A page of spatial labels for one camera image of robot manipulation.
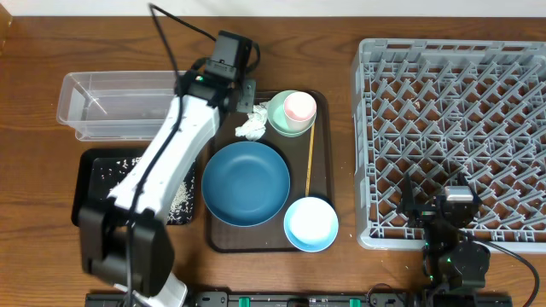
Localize brown serving tray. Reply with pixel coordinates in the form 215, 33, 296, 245
206, 90, 334, 253

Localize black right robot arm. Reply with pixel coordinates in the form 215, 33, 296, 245
397, 174, 491, 306

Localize wooden chopstick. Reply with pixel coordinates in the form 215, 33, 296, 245
305, 123, 315, 197

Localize dark blue plate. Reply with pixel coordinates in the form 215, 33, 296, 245
201, 142, 291, 227

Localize light blue bowl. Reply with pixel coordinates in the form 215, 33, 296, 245
283, 197, 339, 252

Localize pink cup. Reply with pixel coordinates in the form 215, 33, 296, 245
283, 91, 317, 131

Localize grey plastic dishwasher rack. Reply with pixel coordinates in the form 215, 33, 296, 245
351, 38, 545, 253

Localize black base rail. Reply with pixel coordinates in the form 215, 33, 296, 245
84, 292, 513, 307

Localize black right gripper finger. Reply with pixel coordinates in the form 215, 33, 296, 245
400, 173, 415, 209
456, 172, 481, 203

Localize white tissue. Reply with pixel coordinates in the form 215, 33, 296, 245
235, 102, 268, 142

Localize clear plastic bin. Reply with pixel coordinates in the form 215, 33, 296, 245
56, 71, 175, 142

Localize mint green bowl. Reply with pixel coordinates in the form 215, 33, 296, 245
267, 90, 317, 137

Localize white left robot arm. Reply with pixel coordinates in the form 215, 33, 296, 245
77, 60, 252, 306

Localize pile of rice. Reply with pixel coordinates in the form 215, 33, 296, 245
88, 157, 196, 225

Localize black rectangular tray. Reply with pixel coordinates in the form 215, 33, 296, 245
71, 148, 196, 226

